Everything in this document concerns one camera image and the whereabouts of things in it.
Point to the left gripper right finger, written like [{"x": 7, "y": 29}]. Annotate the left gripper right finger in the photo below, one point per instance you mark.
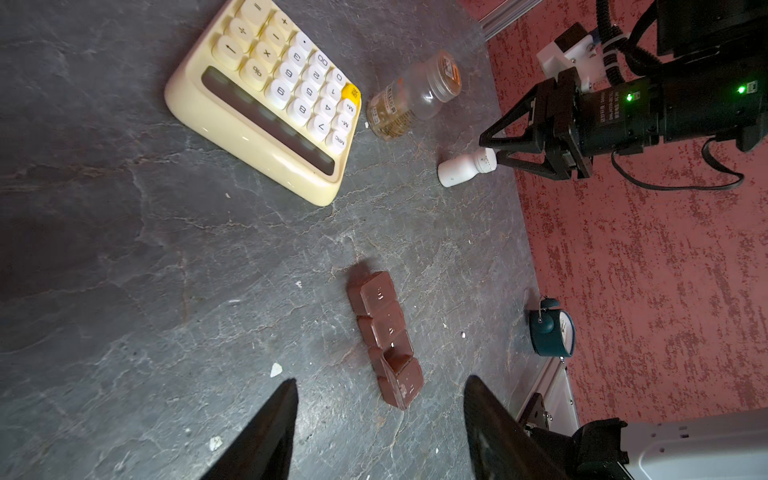
[{"x": 498, "y": 445}]

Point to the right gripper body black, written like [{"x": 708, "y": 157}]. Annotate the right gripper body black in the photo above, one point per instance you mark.
[{"x": 622, "y": 120}]

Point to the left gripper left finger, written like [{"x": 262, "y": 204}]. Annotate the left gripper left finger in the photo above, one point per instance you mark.
[{"x": 263, "y": 449}]

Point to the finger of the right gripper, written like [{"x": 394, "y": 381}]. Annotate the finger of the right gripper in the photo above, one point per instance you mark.
[
  {"x": 531, "y": 112},
  {"x": 555, "y": 164}
]

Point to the white pill bottle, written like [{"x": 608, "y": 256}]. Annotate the white pill bottle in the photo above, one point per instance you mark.
[{"x": 465, "y": 167}]

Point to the clear amber pill bottle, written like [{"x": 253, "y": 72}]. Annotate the clear amber pill bottle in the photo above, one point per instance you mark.
[{"x": 416, "y": 95}]

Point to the brown weekly pill organizer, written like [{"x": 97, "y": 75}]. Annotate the brown weekly pill organizer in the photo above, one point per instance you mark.
[{"x": 382, "y": 325}]

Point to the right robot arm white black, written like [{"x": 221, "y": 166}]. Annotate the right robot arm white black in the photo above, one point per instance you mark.
[{"x": 688, "y": 69}]

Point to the right corner aluminium profile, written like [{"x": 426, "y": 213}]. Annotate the right corner aluminium profile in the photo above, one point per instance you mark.
[{"x": 504, "y": 15}]

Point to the teal alarm clock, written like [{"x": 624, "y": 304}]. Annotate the teal alarm clock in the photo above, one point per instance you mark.
[{"x": 552, "y": 330}]

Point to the yellow calculator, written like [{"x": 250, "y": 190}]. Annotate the yellow calculator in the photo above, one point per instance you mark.
[{"x": 258, "y": 87}]

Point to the aluminium front rail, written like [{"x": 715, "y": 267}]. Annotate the aluminium front rail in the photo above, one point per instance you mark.
[{"x": 551, "y": 404}]

